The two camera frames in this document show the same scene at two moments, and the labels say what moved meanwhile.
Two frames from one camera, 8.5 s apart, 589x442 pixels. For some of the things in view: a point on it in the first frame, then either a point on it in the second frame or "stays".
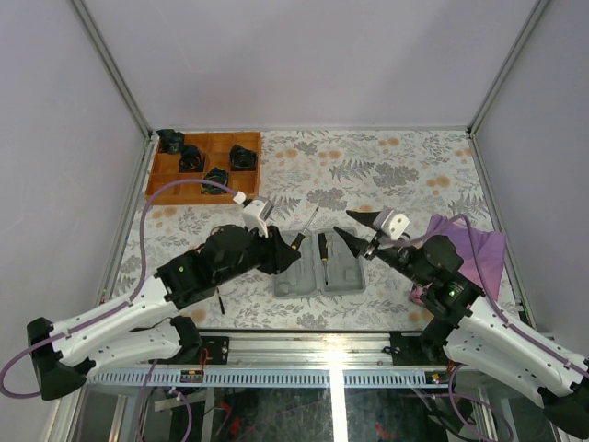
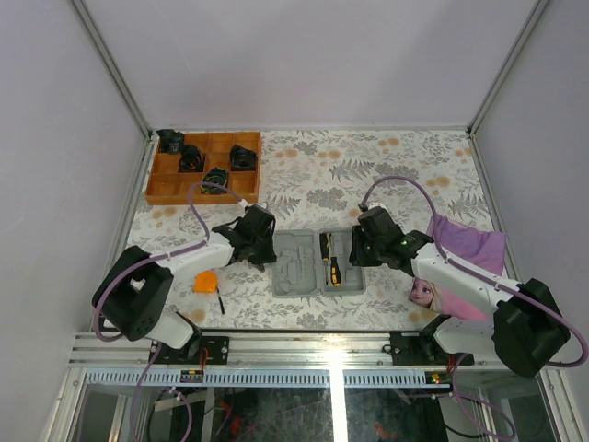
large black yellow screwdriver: (300, 237) to (336, 275)
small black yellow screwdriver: (323, 249) stays
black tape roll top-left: (170, 140) stays
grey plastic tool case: (306, 275) stays
